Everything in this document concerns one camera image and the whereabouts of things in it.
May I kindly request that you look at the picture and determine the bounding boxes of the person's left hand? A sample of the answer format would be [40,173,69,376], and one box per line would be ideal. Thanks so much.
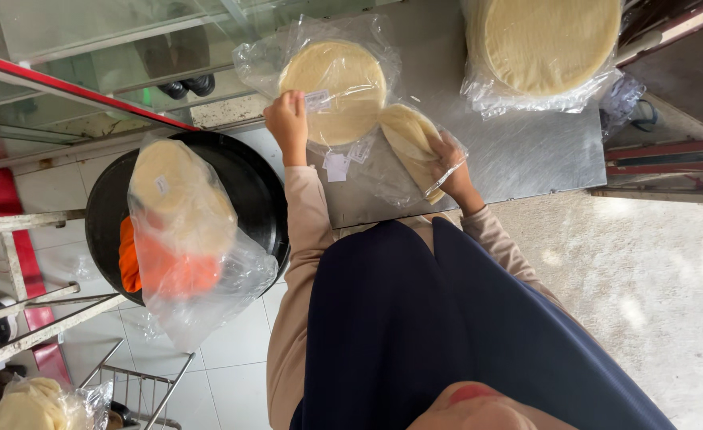
[264,90,310,168]

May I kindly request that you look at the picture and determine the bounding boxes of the person's right hand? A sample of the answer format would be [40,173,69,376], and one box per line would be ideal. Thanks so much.
[426,131,486,217]

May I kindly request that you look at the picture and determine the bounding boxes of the clear bag with white label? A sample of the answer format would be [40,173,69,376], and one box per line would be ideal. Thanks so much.
[232,14,404,151]

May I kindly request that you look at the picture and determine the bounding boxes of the clear plastic bag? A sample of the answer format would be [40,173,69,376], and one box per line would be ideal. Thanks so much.
[599,70,648,139]
[326,100,470,209]

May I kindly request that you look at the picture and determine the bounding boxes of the round flatbread stack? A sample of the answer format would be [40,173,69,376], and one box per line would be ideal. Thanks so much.
[278,40,388,148]

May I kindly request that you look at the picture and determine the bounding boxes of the black round tray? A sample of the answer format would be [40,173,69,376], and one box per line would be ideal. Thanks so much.
[84,130,291,307]

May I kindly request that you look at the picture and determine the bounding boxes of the pair of black shoes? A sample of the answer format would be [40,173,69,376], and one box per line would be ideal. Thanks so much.
[157,73,217,101]

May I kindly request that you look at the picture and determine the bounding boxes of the bagged flatbreads with loose plastic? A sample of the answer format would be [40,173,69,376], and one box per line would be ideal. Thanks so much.
[127,137,279,354]

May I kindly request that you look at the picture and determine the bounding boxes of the large bagged flatbread stack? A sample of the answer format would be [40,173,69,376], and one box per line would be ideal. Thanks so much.
[459,0,625,119]

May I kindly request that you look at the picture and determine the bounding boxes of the navy headscarf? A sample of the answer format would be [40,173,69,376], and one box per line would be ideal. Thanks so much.
[289,215,678,430]

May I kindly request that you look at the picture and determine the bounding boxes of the crumpled clear plastic bag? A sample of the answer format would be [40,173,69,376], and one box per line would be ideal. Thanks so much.
[599,70,648,139]

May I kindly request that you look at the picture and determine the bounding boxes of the glass display cabinet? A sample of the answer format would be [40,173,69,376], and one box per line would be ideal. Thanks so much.
[0,0,400,159]

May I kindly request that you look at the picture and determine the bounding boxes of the orange cloth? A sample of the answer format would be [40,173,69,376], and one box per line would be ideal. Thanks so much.
[118,215,222,301]

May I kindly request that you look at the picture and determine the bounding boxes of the small bagged flatbreads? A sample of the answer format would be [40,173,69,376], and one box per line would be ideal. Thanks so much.
[0,375,114,430]

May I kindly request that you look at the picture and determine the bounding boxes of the red metal frame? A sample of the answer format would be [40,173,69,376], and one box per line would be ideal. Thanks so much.
[589,0,703,207]

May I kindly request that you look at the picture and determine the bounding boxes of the wire basket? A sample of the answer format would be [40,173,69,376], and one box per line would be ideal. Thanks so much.
[79,338,196,430]

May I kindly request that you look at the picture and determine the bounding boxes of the white metal frame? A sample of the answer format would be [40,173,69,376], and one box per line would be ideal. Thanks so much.
[0,208,129,376]

